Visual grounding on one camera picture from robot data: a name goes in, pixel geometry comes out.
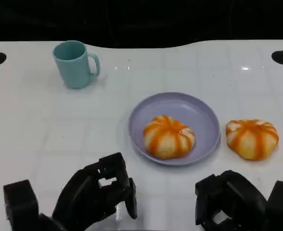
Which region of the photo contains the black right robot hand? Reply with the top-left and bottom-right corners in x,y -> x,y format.
195,169 -> 269,231

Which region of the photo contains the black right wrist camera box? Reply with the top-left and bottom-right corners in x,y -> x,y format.
265,180 -> 283,231

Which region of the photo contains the lilac plate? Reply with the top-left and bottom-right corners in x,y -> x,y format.
128,91 -> 221,167

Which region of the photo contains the pale green mug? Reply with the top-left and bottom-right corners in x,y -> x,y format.
52,40 -> 101,90

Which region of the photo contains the orange and white bread roll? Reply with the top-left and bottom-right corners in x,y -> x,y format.
225,119 -> 280,161
143,115 -> 196,160

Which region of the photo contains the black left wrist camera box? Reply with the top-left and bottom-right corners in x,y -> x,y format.
3,179 -> 40,231

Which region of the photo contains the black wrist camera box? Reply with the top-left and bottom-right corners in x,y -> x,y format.
265,180 -> 283,231
3,179 -> 40,231

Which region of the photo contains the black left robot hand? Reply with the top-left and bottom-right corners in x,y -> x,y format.
51,152 -> 138,231

